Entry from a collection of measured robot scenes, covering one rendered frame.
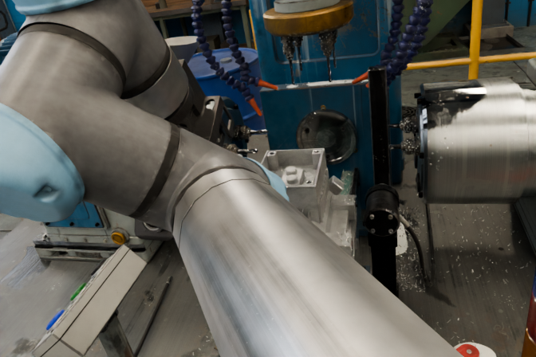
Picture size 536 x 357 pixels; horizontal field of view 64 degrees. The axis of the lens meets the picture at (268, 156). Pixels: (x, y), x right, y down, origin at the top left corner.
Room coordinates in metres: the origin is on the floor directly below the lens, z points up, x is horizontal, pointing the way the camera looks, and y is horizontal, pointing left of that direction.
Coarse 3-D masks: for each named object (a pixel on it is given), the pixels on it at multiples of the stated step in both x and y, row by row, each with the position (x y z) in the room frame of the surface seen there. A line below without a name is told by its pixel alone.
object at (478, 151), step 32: (416, 96) 0.86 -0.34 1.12; (448, 96) 0.73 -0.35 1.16; (480, 96) 0.71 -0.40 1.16; (512, 96) 0.69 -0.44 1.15; (416, 128) 0.82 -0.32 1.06; (448, 128) 0.68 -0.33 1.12; (480, 128) 0.67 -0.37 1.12; (512, 128) 0.65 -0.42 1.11; (416, 160) 0.82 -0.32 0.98; (448, 160) 0.66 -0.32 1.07; (480, 160) 0.64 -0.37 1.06; (512, 160) 0.63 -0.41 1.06; (448, 192) 0.67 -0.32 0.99; (480, 192) 0.65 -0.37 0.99; (512, 192) 0.63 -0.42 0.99
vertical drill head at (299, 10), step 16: (288, 0) 0.86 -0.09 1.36; (304, 0) 0.83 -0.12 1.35; (320, 0) 0.83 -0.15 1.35; (336, 0) 0.85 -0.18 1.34; (272, 16) 0.85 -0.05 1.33; (288, 16) 0.82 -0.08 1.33; (304, 16) 0.81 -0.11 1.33; (320, 16) 0.80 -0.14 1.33; (336, 16) 0.81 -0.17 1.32; (352, 16) 0.85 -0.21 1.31; (272, 32) 0.85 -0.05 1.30; (288, 32) 0.82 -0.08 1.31; (304, 32) 0.81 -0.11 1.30; (320, 32) 0.81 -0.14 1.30; (336, 32) 0.92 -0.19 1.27; (288, 48) 0.85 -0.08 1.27; (336, 64) 0.93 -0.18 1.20
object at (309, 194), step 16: (272, 160) 0.65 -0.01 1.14; (288, 160) 0.66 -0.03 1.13; (304, 160) 0.65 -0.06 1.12; (320, 160) 0.60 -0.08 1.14; (288, 176) 0.59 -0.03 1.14; (320, 176) 0.57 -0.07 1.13; (288, 192) 0.54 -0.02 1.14; (304, 192) 0.53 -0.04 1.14; (320, 192) 0.55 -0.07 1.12; (304, 208) 0.53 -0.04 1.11; (320, 208) 0.53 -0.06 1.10
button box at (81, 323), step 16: (112, 256) 0.53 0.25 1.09; (128, 256) 0.54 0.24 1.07; (96, 272) 0.52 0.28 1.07; (112, 272) 0.50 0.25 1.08; (128, 272) 0.51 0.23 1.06; (96, 288) 0.47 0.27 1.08; (112, 288) 0.48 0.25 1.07; (128, 288) 0.49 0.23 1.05; (80, 304) 0.44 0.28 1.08; (96, 304) 0.45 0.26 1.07; (112, 304) 0.46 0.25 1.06; (64, 320) 0.41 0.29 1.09; (80, 320) 0.42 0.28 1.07; (96, 320) 0.43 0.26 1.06; (48, 336) 0.40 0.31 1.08; (64, 336) 0.40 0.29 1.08; (80, 336) 0.40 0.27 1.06; (96, 336) 0.41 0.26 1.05; (32, 352) 0.41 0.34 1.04; (48, 352) 0.40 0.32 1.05; (64, 352) 0.39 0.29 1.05; (80, 352) 0.39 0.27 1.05
